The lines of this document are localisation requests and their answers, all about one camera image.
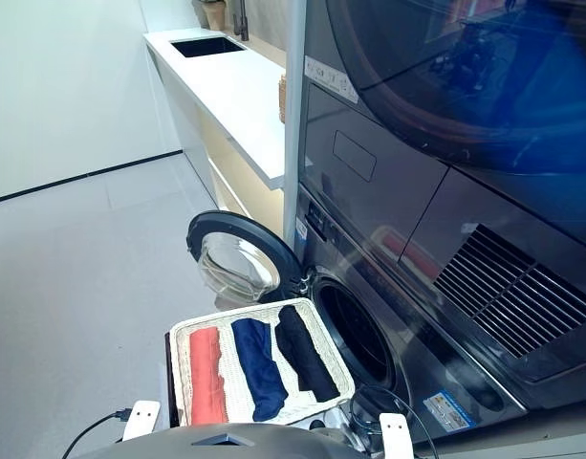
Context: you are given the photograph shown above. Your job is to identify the black cloth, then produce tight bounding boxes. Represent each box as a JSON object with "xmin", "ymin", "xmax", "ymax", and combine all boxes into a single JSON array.
[{"xmin": 274, "ymin": 305, "xmax": 341, "ymax": 404}]

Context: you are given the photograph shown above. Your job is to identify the navy blue cloth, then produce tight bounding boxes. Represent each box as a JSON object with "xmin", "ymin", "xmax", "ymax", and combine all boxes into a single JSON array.
[{"xmin": 230, "ymin": 317, "xmax": 290, "ymax": 423}]

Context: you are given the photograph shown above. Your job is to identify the red cloth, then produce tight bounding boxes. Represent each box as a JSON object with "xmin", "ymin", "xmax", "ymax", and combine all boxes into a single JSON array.
[{"xmin": 188, "ymin": 327, "xmax": 230, "ymax": 426}]

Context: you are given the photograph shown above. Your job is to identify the pale woven basket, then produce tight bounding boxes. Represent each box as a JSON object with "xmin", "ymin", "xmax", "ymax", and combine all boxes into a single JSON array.
[{"xmin": 169, "ymin": 296, "xmax": 357, "ymax": 426}]

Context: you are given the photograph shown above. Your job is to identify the round glass washer door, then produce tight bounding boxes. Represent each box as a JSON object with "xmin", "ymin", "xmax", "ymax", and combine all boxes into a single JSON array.
[{"xmin": 185, "ymin": 209, "xmax": 299, "ymax": 301}]

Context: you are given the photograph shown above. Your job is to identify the grey vertical panel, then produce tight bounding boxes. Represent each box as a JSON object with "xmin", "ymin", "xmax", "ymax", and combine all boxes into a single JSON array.
[{"xmin": 281, "ymin": 0, "xmax": 307, "ymax": 245}]

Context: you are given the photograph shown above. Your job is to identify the white counter with cabinet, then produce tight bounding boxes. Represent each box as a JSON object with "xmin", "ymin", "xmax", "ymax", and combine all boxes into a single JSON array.
[{"xmin": 142, "ymin": 27, "xmax": 288, "ymax": 229}]

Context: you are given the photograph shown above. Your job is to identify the white dryer sticker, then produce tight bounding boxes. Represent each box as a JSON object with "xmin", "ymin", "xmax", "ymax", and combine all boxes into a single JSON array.
[{"xmin": 304, "ymin": 55, "xmax": 359, "ymax": 104}]

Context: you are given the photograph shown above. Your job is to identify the black sink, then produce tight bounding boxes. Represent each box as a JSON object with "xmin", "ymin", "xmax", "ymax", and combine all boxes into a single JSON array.
[{"xmin": 170, "ymin": 36, "xmax": 246, "ymax": 59}]

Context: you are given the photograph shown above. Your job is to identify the dark faucet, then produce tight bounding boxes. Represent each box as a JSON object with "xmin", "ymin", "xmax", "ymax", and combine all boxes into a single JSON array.
[{"xmin": 232, "ymin": 0, "xmax": 250, "ymax": 42}]

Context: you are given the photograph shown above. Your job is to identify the grey robot torso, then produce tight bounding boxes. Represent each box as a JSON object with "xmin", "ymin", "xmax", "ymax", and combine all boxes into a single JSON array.
[{"xmin": 70, "ymin": 423, "xmax": 370, "ymax": 459}]

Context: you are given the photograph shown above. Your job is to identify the beige plant pot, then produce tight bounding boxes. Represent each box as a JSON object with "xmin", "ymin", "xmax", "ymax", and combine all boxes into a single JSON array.
[{"xmin": 200, "ymin": 0, "xmax": 226, "ymax": 31}]

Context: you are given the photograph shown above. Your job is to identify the blue energy label sticker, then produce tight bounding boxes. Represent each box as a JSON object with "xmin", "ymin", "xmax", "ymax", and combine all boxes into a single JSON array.
[{"xmin": 422, "ymin": 389, "xmax": 479, "ymax": 430}]

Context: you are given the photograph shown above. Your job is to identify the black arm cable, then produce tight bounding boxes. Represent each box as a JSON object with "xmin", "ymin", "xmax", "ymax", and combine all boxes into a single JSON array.
[
  {"xmin": 348, "ymin": 383, "xmax": 441, "ymax": 459},
  {"xmin": 61, "ymin": 406, "xmax": 135, "ymax": 459}
]

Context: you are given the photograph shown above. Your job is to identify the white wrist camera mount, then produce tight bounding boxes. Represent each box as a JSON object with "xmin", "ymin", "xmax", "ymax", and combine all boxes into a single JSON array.
[
  {"xmin": 121, "ymin": 400, "xmax": 161, "ymax": 444},
  {"xmin": 378, "ymin": 412, "xmax": 415, "ymax": 459}
]

